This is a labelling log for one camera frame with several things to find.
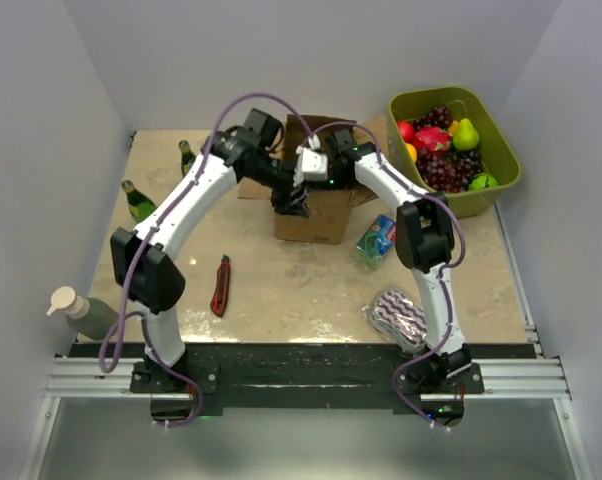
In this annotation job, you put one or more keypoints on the red black utility knife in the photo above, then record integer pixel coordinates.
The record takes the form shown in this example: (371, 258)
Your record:
(219, 301)

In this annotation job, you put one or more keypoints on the green glass bottle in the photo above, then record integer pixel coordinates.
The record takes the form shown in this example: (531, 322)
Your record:
(139, 205)
(187, 157)

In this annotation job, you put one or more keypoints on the red apple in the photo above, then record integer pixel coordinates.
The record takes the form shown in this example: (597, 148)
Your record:
(406, 130)

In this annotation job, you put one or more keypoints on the purple white wavy packet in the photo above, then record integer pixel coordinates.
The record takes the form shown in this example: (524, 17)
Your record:
(394, 314)

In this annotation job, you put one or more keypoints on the beige pump dispenser bottle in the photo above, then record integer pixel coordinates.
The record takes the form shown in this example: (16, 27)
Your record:
(88, 316)

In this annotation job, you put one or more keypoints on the near green glass bottle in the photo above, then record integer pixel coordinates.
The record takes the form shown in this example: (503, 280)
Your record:
(139, 205)

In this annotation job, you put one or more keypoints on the dark grape bunch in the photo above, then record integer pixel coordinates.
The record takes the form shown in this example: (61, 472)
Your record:
(439, 116)
(449, 172)

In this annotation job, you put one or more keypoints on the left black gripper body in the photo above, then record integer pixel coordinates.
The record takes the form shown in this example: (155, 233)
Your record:
(277, 176)

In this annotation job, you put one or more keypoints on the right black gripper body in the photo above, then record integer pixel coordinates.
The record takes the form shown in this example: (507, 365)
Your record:
(334, 180)

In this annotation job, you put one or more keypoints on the pink dragon fruit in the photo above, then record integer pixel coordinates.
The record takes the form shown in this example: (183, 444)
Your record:
(432, 139)

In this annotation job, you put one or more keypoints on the green pear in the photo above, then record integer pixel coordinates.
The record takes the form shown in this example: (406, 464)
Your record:
(466, 137)

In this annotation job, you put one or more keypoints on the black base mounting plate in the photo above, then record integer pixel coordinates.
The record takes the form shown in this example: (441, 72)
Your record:
(297, 376)

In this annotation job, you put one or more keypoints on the far green glass bottle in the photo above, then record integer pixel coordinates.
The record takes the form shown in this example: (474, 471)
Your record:
(187, 157)

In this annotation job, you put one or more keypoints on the upper dark grape bunch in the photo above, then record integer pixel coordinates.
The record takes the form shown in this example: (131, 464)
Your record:
(439, 116)

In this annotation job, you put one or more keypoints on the lower dark grape bunch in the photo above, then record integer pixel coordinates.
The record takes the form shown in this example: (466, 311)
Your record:
(449, 172)

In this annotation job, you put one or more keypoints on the brown cardboard express box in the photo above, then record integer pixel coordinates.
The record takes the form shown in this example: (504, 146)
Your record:
(330, 210)

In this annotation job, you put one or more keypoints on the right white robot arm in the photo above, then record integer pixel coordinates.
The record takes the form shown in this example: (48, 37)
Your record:
(428, 242)

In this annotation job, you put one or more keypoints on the green round fruit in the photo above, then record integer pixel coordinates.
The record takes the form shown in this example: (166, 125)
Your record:
(482, 181)

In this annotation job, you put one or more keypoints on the green plastic fruit bin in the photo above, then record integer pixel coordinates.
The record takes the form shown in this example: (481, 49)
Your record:
(497, 157)

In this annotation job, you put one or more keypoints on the green blue tissue pack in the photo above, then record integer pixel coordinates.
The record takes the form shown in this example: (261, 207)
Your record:
(376, 242)

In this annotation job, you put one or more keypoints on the orange fruit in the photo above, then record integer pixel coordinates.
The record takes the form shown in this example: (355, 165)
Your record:
(412, 152)

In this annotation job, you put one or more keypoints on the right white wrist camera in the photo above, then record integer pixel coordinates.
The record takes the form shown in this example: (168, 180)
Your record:
(311, 166)

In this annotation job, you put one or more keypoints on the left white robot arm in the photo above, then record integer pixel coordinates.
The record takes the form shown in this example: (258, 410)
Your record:
(144, 257)

